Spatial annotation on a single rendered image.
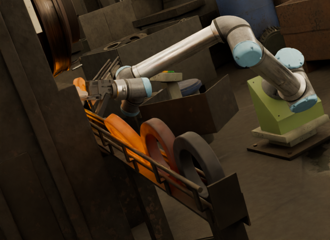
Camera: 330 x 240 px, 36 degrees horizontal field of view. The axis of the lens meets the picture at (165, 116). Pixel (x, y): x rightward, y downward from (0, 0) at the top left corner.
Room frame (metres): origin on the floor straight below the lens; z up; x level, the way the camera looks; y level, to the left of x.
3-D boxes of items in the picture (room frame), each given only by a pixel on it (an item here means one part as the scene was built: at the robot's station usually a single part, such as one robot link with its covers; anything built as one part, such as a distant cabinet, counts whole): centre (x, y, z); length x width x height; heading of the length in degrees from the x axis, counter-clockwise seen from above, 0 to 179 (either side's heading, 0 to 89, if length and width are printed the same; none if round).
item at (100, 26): (6.58, 0.12, 0.55); 1.10 x 0.53 x 1.10; 41
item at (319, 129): (2.78, -0.67, 0.04); 0.40 x 0.40 x 0.08; 22
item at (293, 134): (2.78, -0.67, 0.10); 0.32 x 0.32 x 0.04; 22
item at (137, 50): (4.84, 0.04, 0.39); 1.03 x 0.83 x 0.77; 126
